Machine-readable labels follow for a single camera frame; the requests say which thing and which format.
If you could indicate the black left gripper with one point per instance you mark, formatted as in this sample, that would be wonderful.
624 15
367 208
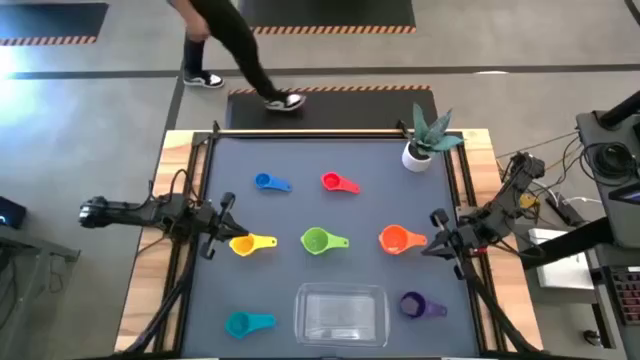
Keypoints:
212 225

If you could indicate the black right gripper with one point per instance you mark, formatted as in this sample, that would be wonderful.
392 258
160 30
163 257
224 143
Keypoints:
462 237

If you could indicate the yellow measuring cup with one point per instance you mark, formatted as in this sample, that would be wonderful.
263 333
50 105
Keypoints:
243 245

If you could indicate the orange measuring cup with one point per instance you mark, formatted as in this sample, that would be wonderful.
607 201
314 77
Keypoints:
394 239

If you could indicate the blue measuring cup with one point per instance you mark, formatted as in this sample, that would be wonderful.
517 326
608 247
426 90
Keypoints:
262 180

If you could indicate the purple measuring cup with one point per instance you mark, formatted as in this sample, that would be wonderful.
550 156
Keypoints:
412 305

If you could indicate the green measuring cup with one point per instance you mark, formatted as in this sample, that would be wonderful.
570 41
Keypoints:
314 240

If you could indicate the teal measuring cup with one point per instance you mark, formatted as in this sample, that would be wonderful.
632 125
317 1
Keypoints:
239 325

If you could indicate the red measuring cup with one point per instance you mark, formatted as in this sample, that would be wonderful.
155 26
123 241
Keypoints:
330 181

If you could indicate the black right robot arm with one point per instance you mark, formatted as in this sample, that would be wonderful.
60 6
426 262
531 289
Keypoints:
505 202

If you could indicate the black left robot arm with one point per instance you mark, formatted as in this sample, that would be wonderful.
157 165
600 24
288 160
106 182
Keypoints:
125 210

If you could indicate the clear plastic basket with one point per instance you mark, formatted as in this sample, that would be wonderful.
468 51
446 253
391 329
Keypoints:
340 315

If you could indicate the grey table mat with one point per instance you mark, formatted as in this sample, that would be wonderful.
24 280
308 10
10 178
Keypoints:
300 210

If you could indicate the succulent plant in white pot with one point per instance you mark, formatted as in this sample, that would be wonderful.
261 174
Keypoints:
415 159

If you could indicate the black desk crossbar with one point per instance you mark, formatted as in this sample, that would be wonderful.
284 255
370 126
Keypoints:
565 245

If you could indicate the white box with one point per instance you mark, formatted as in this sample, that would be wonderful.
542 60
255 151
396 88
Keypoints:
565 272

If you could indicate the black power strip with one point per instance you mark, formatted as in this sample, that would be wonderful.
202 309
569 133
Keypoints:
562 211

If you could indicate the grey side desk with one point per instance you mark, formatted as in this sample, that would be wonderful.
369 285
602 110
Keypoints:
620 220

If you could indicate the person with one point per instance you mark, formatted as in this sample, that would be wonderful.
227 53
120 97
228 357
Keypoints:
240 40

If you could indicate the black keyboard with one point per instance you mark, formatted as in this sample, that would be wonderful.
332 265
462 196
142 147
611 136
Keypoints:
627 297

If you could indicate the grey metal stand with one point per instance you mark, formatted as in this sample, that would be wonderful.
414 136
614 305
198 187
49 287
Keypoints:
30 250

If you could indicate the black electronic device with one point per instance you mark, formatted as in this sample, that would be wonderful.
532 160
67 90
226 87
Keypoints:
10 212

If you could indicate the black floor mat striped edge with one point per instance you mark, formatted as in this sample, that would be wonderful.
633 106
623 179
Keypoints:
340 12
50 20

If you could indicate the black aluminium table frame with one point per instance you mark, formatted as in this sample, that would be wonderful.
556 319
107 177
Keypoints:
209 150

